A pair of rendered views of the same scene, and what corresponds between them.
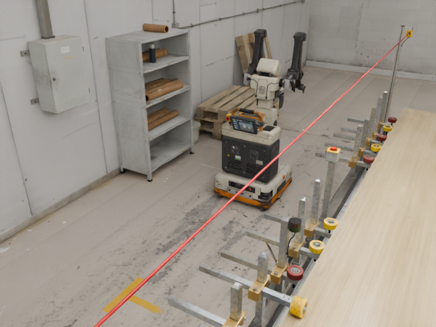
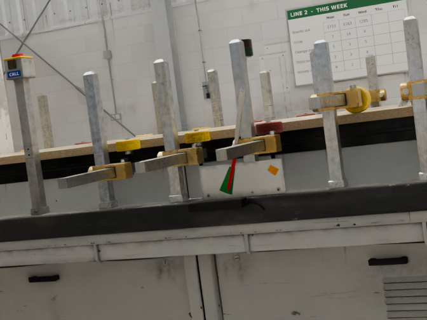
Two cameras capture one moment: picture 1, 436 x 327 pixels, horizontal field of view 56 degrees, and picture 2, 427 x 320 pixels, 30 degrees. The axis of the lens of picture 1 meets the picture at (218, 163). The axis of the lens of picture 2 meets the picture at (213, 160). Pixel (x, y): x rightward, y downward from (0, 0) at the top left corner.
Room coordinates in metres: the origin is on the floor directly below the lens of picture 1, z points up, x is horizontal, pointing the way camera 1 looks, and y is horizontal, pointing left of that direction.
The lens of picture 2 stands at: (2.09, 1.98, 0.94)
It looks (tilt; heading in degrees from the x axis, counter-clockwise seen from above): 3 degrees down; 262
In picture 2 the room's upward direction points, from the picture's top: 7 degrees counter-clockwise
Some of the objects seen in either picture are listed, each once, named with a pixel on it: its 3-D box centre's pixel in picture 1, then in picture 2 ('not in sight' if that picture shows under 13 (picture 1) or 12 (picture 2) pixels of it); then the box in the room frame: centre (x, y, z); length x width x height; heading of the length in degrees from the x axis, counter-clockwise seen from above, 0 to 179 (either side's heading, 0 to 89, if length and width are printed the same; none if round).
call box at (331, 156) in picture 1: (333, 155); (20, 69); (2.32, -0.71, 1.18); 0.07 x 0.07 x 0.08; 60
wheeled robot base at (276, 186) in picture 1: (254, 178); not in sight; (3.90, -0.39, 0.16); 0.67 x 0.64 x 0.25; 149
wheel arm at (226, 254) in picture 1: (257, 266); (250, 148); (1.68, -0.21, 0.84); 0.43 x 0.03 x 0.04; 60
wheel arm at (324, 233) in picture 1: (297, 225); (101, 175); (2.10, -0.48, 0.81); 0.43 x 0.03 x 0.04; 60
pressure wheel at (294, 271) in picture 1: (294, 278); (271, 140); (1.58, -0.38, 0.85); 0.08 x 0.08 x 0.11
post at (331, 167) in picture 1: (327, 191); (30, 146); (2.32, -0.71, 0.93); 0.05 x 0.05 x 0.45; 60
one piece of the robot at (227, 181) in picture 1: (242, 186); not in sight; (3.61, -0.24, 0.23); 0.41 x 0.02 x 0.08; 59
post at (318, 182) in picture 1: (314, 214); (100, 146); (2.09, -0.58, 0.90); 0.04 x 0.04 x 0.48; 60
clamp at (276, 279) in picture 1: (280, 272); (257, 145); (1.64, -0.32, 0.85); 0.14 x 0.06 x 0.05; 150
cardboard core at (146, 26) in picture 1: (155, 28); not in sight; (4.71, 0.68, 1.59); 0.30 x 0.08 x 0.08; 60
